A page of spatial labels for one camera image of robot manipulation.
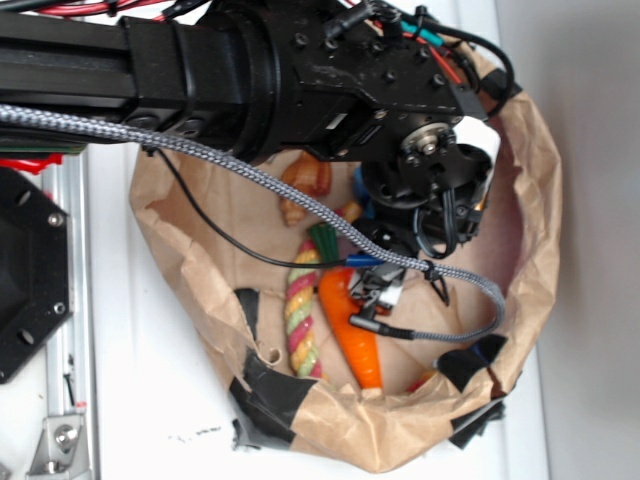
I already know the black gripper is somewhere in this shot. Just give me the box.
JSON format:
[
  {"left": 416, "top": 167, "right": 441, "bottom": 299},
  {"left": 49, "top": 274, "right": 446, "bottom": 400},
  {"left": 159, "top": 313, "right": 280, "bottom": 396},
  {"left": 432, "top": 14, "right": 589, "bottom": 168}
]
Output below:
[{"left": 361, "top": 144, "right": 493, "bottom": 259}]

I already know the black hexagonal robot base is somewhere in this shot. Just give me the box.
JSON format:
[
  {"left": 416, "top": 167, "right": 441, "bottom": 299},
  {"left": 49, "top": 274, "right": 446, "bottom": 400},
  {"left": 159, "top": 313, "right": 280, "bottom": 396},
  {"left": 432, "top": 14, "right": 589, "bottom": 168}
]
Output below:
[{"left": 1, "top": 167, "right": 70, "bottom": 384}]

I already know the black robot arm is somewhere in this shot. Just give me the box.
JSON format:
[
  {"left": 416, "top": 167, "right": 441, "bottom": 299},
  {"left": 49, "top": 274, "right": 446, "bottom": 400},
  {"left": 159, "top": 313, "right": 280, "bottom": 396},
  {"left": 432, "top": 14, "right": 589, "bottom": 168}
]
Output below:
[{"left": 1, "top": 1, "right": 499, "bottom": 258}]

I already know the blue sponge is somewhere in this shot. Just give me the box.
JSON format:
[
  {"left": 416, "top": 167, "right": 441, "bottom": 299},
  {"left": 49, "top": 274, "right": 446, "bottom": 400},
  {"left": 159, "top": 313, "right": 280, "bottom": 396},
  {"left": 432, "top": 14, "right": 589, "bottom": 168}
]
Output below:
[{"left": 352, "top": 166, "right": 376, "bottom": 220}]

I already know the orange spiral seashell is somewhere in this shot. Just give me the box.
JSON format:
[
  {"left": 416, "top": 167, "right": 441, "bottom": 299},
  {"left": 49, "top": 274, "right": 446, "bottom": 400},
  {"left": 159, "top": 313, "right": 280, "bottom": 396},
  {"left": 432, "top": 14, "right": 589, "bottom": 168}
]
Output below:
[{"left": 280, "top": 151, "right": 332, "bottom": 227}]

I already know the orange plastic carrot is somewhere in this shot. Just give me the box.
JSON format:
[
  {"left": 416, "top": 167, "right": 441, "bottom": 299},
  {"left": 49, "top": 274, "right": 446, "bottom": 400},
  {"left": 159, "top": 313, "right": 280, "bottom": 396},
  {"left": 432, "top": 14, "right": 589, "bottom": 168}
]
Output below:
[{"left": 308, "top": 223, "right": 384, "bottom": 390}]

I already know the brown paper bag bin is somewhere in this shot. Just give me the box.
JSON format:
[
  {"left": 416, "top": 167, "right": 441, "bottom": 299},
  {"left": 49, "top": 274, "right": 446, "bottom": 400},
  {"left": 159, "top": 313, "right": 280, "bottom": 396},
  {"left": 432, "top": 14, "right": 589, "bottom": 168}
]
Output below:
[{"left": 128, "top": 44, "right": 564, "bottom": 474}]

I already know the grey braided cable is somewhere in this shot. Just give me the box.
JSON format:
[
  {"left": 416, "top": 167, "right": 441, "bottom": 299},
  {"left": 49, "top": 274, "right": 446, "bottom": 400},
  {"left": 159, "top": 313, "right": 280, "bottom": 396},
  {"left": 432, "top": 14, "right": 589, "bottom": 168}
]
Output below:
[{"left": 0, "top": 103, "right": 507, "bottom": 344}]

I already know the thin black wire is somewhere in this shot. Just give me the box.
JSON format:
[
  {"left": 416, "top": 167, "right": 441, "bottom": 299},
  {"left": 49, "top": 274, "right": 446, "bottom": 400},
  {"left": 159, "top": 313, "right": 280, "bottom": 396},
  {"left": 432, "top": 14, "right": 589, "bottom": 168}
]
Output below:
[{"left": 140, "top": 144, "right": 351, "bottom": 269}]

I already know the multicolour twisted rope toy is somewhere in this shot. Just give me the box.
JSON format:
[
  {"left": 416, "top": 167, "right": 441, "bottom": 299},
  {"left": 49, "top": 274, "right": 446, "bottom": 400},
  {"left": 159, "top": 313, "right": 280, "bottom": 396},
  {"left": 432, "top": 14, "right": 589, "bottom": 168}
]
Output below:
[{"left": 283, "top": 222, "right": 339, "bottom": 378}]

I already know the aluminium extrusion rail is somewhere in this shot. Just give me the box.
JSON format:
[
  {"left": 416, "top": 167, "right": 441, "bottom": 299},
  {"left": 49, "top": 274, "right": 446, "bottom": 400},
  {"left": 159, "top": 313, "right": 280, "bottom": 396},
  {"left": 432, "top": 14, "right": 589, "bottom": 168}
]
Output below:
[{"left": 43, "top": 153, "right": 101, "bottom": 479}]

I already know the metal corner bracket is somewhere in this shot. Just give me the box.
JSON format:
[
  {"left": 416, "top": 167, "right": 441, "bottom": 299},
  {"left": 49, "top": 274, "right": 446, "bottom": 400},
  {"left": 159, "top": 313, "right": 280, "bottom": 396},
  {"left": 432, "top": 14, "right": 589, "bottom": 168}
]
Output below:
[{"left": 25, "top": 414, "right": 93, "bottom": 480}]

